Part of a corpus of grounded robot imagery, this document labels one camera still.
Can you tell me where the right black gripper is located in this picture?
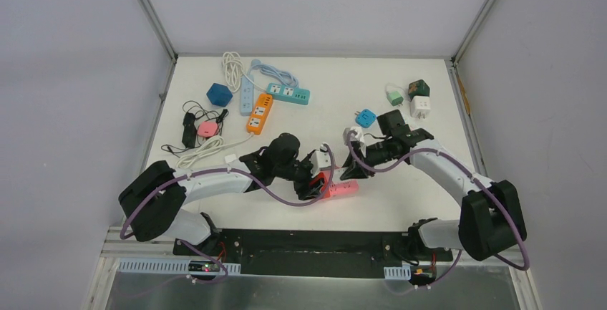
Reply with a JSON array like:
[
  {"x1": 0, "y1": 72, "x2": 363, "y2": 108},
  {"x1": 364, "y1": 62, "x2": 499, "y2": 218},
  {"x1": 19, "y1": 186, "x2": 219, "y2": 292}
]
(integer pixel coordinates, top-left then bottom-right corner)
[{"x1": 339, "y1": 138, "x2": 392, "y2": 180}]

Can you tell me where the red cube adapter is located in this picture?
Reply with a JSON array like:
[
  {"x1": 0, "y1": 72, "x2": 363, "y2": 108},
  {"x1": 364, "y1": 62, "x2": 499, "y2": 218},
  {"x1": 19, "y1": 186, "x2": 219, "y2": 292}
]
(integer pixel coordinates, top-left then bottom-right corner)
[{"x1": 309, "y1": 171, "x2": 331, "y2": 198}]

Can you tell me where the pink triangular power strip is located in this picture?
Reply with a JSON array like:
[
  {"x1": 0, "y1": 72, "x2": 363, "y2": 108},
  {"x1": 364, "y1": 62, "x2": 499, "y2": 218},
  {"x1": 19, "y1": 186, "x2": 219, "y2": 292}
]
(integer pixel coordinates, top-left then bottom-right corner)
[{"x1": 323, "y1": 180, "x2": 359, "y2": 199}]

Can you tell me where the blue small adapter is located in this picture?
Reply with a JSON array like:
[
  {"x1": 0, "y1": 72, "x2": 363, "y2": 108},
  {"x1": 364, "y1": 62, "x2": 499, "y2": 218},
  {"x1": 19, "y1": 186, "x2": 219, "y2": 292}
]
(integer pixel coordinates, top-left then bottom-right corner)
[{"x1": 355, "y1": 109, "x2": 377, "y2": 129}]

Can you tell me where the light green plug charger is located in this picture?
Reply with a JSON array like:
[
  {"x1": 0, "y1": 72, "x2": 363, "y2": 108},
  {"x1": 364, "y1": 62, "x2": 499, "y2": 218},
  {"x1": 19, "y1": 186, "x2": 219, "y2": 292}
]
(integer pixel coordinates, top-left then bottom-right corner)
[{"x1": 384, "y1": 83, "x2": 404, "y2": 107}]

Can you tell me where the white tiger cube adapter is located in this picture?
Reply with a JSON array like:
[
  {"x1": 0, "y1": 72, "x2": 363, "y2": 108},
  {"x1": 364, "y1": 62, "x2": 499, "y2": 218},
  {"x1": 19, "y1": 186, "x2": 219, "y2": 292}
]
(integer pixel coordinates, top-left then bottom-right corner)
[{"x1": 409, "y1": 95, "x2": 431, "y2": 119}]

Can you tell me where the dark green dragon cube adapter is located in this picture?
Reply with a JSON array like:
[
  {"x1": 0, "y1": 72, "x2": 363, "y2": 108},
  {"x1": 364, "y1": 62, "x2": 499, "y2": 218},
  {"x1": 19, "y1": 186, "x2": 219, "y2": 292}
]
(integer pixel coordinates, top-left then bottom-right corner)
[{"x1": 407, "y1": 79, "x2": 430, "y2": 100}]

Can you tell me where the white square charger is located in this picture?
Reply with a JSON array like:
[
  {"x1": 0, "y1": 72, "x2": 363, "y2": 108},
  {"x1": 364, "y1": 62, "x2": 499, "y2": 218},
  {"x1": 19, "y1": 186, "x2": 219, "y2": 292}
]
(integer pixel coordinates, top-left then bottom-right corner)
[{"x1": 331, "y1": 168, "x2": 345, "y2": 183}]

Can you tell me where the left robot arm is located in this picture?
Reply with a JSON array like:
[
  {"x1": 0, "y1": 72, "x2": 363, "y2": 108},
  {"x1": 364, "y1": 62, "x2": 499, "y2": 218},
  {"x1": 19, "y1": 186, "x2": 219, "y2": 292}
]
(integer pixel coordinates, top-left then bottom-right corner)
[{"x1": 118, "y1": 132, "x2": 329, "y2": 256}]

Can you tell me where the orange power strip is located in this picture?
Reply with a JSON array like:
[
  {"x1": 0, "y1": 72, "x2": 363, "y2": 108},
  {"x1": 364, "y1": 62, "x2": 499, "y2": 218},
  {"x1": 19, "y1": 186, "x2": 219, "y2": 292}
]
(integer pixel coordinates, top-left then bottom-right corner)
[{"x1": 246, "y1": 93, "x2": 273, "y2": 135}]

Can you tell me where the teal power strip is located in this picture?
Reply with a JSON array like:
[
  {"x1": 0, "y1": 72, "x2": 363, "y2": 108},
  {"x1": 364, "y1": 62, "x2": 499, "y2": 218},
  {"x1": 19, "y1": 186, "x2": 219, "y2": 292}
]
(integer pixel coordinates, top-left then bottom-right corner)
[{"x1": 266, "y1": 83, "x2": 311, "y2": 105}]

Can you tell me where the light blue power strip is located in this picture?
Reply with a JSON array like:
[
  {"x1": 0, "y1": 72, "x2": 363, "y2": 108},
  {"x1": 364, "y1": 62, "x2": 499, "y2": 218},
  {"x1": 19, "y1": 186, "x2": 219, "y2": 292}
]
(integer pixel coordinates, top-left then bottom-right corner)
[{"x1": 240, "y1": 75, "x2": 255, "y2": 116}]

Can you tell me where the pink round adapter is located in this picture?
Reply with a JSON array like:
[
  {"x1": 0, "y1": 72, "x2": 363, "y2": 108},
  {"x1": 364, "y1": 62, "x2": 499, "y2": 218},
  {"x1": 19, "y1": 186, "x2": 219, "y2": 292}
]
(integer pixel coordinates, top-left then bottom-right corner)
[{"x1": 197, "y1": 121, "x2": 219, "y2": 138}]

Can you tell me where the blue cube adapter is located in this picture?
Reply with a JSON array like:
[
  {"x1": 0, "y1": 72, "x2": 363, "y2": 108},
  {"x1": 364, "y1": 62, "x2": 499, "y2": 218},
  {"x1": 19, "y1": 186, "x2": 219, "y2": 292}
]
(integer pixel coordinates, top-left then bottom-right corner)
[{"x1": 206, "y1": 83, "x2": 233, "y2": 107}]

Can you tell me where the white cable of orange strip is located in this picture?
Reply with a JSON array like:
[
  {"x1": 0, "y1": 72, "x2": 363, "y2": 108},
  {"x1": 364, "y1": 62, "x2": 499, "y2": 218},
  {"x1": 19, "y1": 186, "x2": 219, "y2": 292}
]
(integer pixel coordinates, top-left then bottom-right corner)
[{"x1": 175, "y1": 132, "x2": 255, "y2": 172}]

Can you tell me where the light blue cable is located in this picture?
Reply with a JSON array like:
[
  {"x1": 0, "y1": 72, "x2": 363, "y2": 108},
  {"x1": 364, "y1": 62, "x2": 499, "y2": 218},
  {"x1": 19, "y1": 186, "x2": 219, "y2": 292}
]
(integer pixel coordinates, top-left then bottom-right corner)
[{"x1": 248, "y1": 59, "x2": 300, "y2": 89}]

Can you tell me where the black power adapter with cable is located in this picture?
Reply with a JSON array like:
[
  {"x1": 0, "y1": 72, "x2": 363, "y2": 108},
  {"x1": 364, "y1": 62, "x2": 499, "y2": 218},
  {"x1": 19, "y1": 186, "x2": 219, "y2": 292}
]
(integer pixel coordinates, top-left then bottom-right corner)
[{"x1": 160, "y1": 100, "x2": 229, "y2": 157}]

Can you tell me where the white coiled cable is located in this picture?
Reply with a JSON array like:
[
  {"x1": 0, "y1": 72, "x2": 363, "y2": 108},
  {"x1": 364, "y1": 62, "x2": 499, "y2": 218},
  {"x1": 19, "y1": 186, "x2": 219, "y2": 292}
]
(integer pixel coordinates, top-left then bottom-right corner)
[{"x1": 221, "y1": 52, "x2": 245, "y2": 94}]

